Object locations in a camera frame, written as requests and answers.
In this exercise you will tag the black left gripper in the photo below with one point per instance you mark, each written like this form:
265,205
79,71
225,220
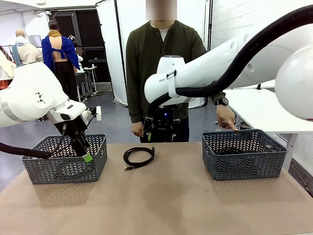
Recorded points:
73,127

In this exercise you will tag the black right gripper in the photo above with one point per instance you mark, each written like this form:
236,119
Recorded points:
161,123

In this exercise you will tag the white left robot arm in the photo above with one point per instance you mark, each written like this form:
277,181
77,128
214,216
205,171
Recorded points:
31,93

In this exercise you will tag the person's right forearm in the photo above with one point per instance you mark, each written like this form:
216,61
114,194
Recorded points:
135,107

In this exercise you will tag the person's left forearm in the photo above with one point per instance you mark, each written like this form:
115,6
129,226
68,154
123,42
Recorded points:
216,95

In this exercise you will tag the person's right hand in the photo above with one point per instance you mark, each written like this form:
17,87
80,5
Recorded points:
137,128

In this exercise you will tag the person's left hand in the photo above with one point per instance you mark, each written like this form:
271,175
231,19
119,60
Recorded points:
225,116

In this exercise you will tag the grey plastic lattice basket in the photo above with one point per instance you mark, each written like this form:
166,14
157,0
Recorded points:
244,166
63,169

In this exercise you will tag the black wristwatch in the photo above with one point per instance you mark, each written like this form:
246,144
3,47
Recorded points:
222,101

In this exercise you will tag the person in green sweater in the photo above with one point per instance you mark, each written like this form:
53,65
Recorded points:
146,61

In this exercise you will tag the background white desk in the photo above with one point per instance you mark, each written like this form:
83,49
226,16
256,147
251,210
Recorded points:
91,68

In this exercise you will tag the background person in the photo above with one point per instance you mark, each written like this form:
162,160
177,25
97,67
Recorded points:
79,58

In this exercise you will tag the black backdrop stand pole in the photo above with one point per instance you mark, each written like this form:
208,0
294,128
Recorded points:
119,49

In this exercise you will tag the white photo backdrop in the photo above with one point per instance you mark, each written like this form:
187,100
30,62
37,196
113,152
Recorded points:
110,49

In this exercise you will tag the mannequin with blue jacket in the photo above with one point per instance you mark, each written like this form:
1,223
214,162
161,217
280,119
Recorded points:
49,51

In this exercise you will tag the mannequin with beige jacket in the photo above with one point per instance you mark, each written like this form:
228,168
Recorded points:
27,52

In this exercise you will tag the dark glass door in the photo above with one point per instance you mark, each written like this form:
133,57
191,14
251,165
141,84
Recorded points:
90,29

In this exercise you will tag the black light stand pole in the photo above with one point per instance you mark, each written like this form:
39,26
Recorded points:
209,24

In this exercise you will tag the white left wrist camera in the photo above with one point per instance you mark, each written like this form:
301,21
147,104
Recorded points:
98,113

